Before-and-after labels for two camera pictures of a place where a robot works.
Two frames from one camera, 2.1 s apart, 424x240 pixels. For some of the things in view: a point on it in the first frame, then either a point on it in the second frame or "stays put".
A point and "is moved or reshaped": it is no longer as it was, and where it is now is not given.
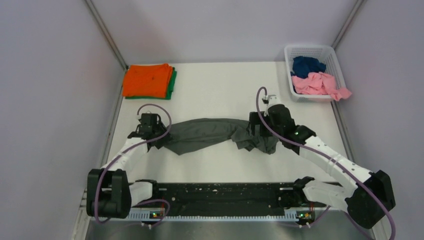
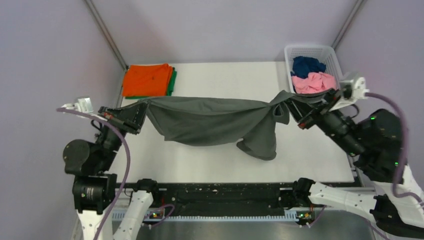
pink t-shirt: (319, 83) stays put
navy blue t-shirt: (303, 66) stays put
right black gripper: (255, 119) to (304, 111)
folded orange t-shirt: (153, 80) stays put
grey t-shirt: (186, 135) is moved or reshaped
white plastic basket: (326, 55) stays put
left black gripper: (161, 143) to (130, 117)
